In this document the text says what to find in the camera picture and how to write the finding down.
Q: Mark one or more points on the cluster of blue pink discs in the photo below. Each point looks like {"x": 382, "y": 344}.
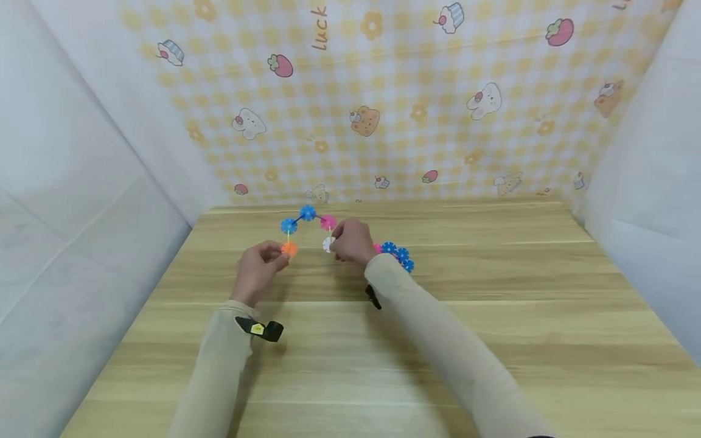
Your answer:
{"x": 403, "y": 255}

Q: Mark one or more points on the person's left forearm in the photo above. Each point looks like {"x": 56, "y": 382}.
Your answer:
{"x": 217, "y": 368}

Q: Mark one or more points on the person's left thumb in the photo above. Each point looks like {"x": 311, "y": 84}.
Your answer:
{"x": 279, "y": 263}

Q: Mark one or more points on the person's left hand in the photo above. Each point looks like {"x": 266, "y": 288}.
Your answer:
{"x": 254, "y": 272}

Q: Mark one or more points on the black wrist band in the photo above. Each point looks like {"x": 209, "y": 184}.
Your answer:
{"x": 269, "y": 331}
{"x": 373, "y": 297}

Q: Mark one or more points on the person's left index finger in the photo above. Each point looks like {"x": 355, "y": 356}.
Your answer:
{"x": 269, "y": 246}

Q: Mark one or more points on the person's right forearm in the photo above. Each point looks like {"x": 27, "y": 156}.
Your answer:
{"x": 450, "y": 344}

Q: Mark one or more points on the person's right fingers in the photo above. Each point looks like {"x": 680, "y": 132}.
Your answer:
{"x": 338, "y": 236}

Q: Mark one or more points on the person's right hand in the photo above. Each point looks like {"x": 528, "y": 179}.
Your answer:
{"x": 357, "y": 242}

